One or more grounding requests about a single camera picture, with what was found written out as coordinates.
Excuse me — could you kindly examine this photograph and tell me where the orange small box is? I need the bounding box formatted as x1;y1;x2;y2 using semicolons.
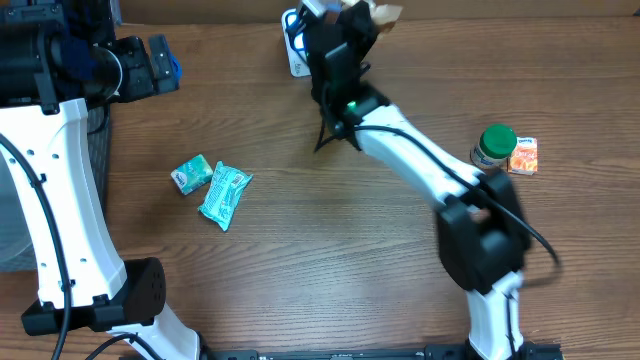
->
507;137;538;175

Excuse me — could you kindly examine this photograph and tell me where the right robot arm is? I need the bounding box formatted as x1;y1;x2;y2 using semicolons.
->
287;1;531;359

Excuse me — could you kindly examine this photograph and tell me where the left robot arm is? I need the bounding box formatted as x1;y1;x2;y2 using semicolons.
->
1;1;208;359

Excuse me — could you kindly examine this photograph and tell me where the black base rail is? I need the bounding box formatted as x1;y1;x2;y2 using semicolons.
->
199;342;564;360

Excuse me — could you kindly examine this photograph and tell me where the green lid jar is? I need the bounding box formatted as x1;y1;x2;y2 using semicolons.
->
470;124;517;169

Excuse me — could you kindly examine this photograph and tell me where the white barcode scanner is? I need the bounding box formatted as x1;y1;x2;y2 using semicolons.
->
281;8;311;78

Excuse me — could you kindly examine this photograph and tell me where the teal white small box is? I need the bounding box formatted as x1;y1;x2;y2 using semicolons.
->
170;154;214;195

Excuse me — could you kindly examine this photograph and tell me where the beige plastic pouch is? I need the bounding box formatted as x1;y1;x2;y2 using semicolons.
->
340;0;403;38

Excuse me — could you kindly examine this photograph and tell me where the teal snack packet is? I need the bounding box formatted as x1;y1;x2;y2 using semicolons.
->
198;161;253;232

